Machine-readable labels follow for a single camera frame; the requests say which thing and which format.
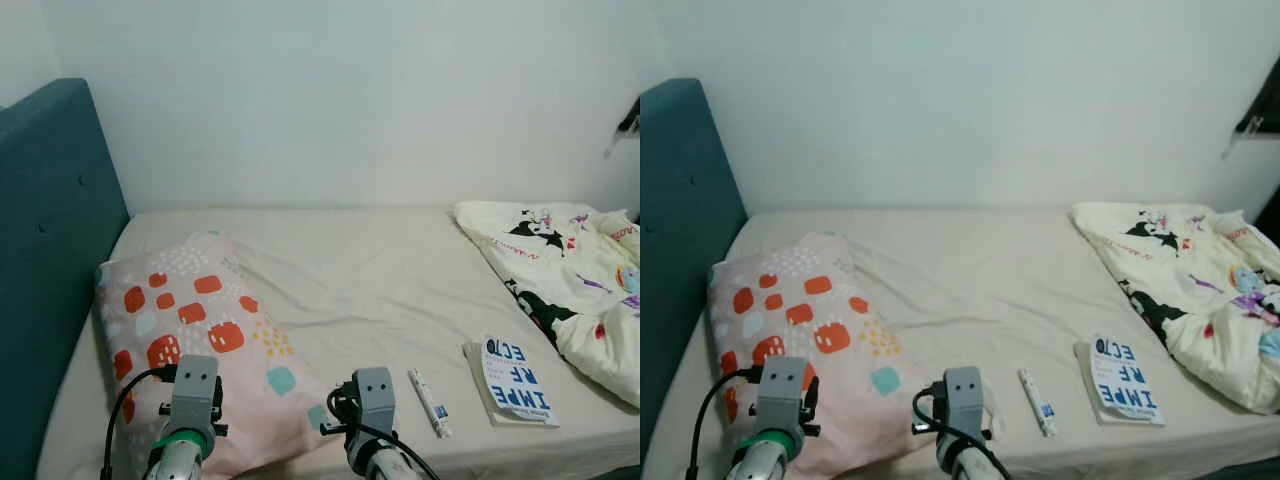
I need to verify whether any white slim remote control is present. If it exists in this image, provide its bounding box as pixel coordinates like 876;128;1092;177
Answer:
1018;368;1059;438
407;368;453;439

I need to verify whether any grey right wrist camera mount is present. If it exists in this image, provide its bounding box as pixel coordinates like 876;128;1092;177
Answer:
942;366;986;441
352;366;398;441

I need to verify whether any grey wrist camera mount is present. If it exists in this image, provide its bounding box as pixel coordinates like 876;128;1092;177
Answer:
942;366;986;441
752;355;809;441
165;354;223;441
352;366;398;441

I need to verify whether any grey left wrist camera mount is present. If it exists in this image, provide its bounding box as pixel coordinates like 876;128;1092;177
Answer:
165;354;223;441
752;355;809;441

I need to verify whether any black window blind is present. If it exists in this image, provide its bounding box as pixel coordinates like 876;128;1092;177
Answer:
1222;80;1280;159
603;95;641;158

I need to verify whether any pink patterned pillow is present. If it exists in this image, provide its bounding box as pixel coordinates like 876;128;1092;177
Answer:
708;232;946;479
95;232;336;479

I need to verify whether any white book blue lettering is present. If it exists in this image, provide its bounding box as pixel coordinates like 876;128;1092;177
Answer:
1075;333;1168;427
462;335;561;429

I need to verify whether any cream cartoon print quilt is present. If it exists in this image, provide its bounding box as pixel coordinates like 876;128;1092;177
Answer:
1072;200;1280;416
453;200;641;409

